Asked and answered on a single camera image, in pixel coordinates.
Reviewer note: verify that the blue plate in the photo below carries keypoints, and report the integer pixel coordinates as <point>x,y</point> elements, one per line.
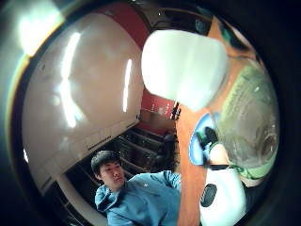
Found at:
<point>196,144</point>

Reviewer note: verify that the the person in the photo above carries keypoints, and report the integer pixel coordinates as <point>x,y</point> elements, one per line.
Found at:
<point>141,197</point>

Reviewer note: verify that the dark shelf unit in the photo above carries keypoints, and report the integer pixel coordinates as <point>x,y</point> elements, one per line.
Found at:
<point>138,150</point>

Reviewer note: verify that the long ceiling light strip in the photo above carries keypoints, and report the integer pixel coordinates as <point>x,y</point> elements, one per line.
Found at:
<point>126,84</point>
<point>69,81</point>

